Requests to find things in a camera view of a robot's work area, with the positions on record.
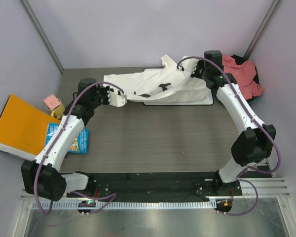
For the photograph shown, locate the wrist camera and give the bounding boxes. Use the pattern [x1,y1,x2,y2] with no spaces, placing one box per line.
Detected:
[179,57,198,74]
[108,90,127,108]

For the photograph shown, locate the white slotted cable duct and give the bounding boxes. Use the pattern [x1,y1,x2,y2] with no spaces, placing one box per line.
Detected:
[32,200,217,210]

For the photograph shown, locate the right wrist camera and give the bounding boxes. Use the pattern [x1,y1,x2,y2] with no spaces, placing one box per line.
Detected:
[179,57,198,74]

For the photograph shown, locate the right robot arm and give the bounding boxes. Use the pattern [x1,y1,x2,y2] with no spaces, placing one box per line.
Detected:
[193,50,276,196]

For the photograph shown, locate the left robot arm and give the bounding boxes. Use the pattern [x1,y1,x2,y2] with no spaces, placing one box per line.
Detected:
[21,78,111,201]

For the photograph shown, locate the orange book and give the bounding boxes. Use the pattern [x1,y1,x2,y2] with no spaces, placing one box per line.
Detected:
[0,94,60,160]

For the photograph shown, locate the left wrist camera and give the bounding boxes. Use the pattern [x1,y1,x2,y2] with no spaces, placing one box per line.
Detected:
[108,90,127,108]

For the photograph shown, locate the pink t-shirt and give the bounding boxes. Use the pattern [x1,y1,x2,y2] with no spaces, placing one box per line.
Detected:
[223,55,265,100]

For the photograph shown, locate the yellow mug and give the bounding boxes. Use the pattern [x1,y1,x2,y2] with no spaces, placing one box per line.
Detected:
[50,98,65,119]

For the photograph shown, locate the blue treehouse book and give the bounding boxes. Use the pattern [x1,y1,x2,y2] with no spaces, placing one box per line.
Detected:
[45,122,89,155]

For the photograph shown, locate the white t-shirt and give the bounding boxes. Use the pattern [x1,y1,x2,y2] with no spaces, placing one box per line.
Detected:
[104,55,209,103]

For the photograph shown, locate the white whiteboard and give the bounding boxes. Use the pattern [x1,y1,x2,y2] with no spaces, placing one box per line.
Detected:
[136,68,213,105]

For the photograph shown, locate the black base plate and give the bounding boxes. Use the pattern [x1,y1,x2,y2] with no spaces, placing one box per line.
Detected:
[81,171,242,198]

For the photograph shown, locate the aluminium rail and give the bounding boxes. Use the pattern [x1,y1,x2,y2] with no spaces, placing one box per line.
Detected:
[20,178,291,199]

